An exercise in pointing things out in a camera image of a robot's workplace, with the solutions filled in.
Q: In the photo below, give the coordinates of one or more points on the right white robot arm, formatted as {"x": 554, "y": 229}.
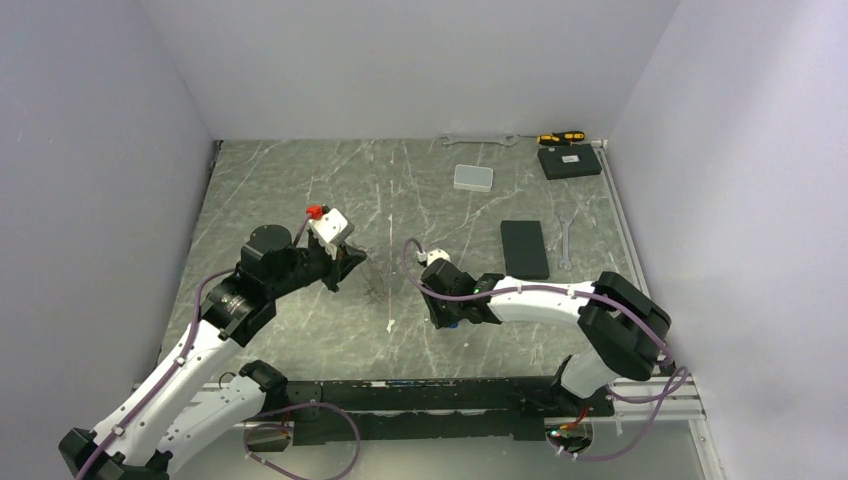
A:
{"x": 625, "y": 330}

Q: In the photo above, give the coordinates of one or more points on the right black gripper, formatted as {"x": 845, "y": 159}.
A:
{"x": 439, "y": 318}

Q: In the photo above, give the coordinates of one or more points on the yellow black screwdriver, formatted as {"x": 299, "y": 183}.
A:
{"x": 561, "y": 138}

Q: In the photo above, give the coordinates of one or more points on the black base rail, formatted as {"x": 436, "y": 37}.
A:
{"x": 322, "y": 411}

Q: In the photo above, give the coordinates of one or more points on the black flat phone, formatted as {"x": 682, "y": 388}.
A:
{"x": 524, "y": 250}

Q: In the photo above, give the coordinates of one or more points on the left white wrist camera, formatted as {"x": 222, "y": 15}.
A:
{"x": 329, "y": 227}

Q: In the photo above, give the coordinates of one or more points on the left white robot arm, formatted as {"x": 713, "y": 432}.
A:
{"x": 158, "y": 428}

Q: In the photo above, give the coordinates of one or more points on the small silver wrench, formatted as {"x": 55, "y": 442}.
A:
{"x": 565, "y": 261}

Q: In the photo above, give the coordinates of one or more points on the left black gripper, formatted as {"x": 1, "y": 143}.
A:
{"x": 338, "y": 269}

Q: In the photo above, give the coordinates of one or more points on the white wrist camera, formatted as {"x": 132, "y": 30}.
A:
{"x": 432, "y": 256}
{"x": 329, "y": 227}

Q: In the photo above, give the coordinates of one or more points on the silver open-end wrench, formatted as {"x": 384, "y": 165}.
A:
{"x": 502, "y": 140}

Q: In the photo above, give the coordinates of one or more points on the metal keyring disc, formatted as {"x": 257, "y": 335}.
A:
{"x": 375, "y": 279}

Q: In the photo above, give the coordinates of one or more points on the white plastic box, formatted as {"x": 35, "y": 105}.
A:
{"x": 473, "y": 178}

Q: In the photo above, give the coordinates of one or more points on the black rectangular box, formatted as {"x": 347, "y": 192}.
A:
{"x": 572, "y": 161}

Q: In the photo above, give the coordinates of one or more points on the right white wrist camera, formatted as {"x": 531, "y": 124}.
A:
{"x": 432, "y": 256}

